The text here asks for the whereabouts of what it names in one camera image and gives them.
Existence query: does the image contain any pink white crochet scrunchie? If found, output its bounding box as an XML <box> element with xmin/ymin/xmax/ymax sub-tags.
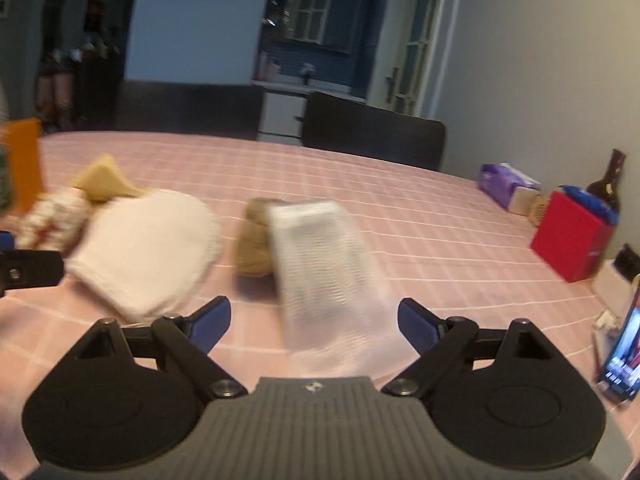
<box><xmin>15</xmin><ymin>188</ymin><xmax>91</xmax><ymax>255</ymax></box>

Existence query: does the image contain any dark glass bottle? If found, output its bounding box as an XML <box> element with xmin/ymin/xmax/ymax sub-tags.
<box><xmin>586</xmin><ymin>148</ymin><xmax>626</xmax><ymax>214</ymax></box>

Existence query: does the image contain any white glazed door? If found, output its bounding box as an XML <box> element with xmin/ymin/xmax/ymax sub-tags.
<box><xmin>367</xmin><ymin>0</ymin><xmax>460</xmax><ymax>118</ymax></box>

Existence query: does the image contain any white mesh pouch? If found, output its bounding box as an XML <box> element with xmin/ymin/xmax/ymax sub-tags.
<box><xmin>269</xmin><ymin>200</ymin><xmax>411</xmax><ymax>375</ymax></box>

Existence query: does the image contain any pink checked tablecloth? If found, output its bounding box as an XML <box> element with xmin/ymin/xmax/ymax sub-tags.
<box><xmin>0</xmin><ymin>130</ymin><xmax>640</xmax><ymax>480</ymax></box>

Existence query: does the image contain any left black chair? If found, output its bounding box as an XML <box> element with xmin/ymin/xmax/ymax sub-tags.
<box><xmin>113</xmin><ymin>80</ymin><xmax>264</xmax><ymax>140</ymax></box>

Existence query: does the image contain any yellow microfiber cloth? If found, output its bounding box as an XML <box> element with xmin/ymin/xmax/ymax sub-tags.
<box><xmin>70</xmin><ymin>154</ymin><xmax>146</xmax><ymax>204</ymax></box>

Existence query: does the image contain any right black chair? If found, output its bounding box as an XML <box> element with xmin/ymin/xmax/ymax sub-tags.
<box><xmin>300</xmin><ymin>92</ymin><xmax>447</xmax><ymax>171</ymax></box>

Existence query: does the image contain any clear plastic water bottle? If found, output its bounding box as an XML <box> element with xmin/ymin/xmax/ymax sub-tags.
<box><xmin>0</xmin><ymin>126</ymin><xmax>13</xmax><ymax>216</ymax></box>

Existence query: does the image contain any orange cardboard box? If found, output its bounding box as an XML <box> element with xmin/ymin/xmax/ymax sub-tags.
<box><xmin>2</xmin><ymin>118</ymin><xmax>44</xmax><ymax>214</ymax></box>

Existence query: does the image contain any black chair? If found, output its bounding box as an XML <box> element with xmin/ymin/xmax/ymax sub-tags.
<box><xmin>113</xmin><ymin>80</ymin><xmax>264</xmax><ymax>140</ymax></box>
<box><xmin>300</xmin><ymin>92</ymin><xmax>447</xmax><ymax>171</ymax></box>

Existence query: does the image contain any smartphone on stand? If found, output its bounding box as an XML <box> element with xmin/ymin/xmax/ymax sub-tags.
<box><xmin>592</xmin><ymin>244</ymin><xmax>639</xmax><ymax>404</ymax></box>

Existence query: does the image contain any cream round pad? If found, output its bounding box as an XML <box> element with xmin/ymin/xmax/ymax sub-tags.
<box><xmin>66</xmin><ymin>190</ymin><xmax>222</xmax><ymax>322</ymax></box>

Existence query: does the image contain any purple tissue pack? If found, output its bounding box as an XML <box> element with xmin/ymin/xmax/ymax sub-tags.
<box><xmin>476</xmin><ymin>162</ymin><xmax>541</xmax><ymax>216</ymax></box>

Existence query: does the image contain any red box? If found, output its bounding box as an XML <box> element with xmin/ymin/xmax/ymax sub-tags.
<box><xmin>530</xmin><ymin>191</ymin><xmax>616</xmax><ymax>283</ymax></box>

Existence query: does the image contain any small framed picture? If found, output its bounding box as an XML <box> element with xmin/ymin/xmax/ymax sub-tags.
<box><xmin>0</xmin><ymin>0</ymin><xmax>11</xmax><ymax>20</ymax></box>

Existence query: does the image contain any brown plush cloth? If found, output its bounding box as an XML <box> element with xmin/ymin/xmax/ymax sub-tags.
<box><xmin>234</xmin><ymin>197</ymin><xmax>285</xmax><ymax>278</ymax></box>

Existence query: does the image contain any white drawer cabinet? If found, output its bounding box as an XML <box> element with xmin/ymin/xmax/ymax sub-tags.
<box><xmin>252</xmin><ymin>79</ymin><xmax>350</xmax><ymax>145</ymax></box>

